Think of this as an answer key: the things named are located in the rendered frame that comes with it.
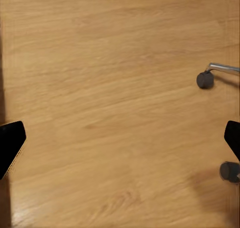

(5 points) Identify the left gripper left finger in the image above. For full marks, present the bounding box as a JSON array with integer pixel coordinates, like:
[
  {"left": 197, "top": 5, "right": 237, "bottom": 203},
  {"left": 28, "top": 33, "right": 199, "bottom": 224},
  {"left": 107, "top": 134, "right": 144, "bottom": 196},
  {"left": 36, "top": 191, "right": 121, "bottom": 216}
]
[{"left": 0, "top": 121, "right": 26, "bottom": 181}]

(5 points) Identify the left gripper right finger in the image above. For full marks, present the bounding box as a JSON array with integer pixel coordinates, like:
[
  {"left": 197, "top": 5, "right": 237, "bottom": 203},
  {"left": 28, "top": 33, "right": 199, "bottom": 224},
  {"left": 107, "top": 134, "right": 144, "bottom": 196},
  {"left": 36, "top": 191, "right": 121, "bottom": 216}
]
[{"left": 224, "top": 121, "right": 240, "bottom": 161}]

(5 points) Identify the swivel chair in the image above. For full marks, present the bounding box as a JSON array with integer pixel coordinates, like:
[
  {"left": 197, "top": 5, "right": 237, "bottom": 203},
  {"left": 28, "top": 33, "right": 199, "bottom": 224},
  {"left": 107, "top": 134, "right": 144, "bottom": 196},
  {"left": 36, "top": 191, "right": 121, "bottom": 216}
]
[{"left": 196, "top": 63, "right": 240, "bottom": 183}]

